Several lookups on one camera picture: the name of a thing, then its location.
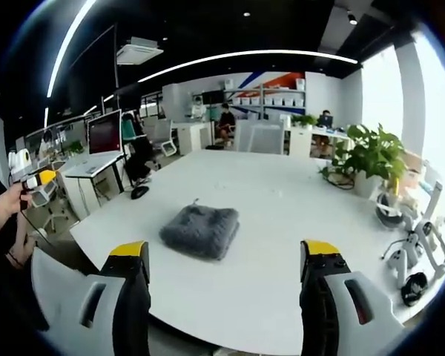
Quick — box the grey fluffy towel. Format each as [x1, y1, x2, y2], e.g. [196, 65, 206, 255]
[159, 200, 242, 261]

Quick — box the person's left hand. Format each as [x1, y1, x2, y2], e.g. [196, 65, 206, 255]
[0, 182, 35, 224]

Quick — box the white swivel chair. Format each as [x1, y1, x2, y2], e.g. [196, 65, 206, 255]
[28, 177, 70, 233]

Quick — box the white office desk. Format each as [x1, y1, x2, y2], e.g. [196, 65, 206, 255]
[63, 151, 131, 220]

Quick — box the computer monitor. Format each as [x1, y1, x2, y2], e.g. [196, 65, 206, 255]
[86, 108, 123, 156]

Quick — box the white handheld controller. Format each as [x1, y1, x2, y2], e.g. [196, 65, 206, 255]
[380, 230, 426, 290]

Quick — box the person's dark clothing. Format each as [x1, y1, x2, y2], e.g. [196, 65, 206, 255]
[0, 179, 51, 333]

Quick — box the white headset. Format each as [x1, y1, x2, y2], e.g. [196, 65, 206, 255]
[375, 191, 407, 228]

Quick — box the straight ceiling light strip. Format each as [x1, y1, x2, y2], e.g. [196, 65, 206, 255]
[45, 0, 98, 99]

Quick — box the white mesh office chair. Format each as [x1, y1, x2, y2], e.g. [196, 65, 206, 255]
[144, 119, 179, 157]
[233, 119, 286, 156]

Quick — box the green potted plant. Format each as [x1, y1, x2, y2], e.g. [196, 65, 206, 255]
[317, 122, 409, 199]

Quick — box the ceiling air conditioner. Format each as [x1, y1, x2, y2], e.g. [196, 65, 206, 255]
[115, 36, 165, 66]

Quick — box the black screen on stand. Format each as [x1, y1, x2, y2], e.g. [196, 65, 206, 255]
[201, 90, 224, 150]

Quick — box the small green plant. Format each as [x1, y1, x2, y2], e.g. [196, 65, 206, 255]
[290, 112, 319, 130]

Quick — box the shelf rack with white bins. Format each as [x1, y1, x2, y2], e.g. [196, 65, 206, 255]
[222, 76, 307, 120]

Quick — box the curved ceiling light strip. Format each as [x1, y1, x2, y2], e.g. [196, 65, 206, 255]
[136, 49, 359, 84]

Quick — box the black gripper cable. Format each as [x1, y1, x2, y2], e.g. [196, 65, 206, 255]
[19, 189, 59, 248]

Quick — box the black strap device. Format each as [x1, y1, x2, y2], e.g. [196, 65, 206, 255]
[400, 271, 429, 308]

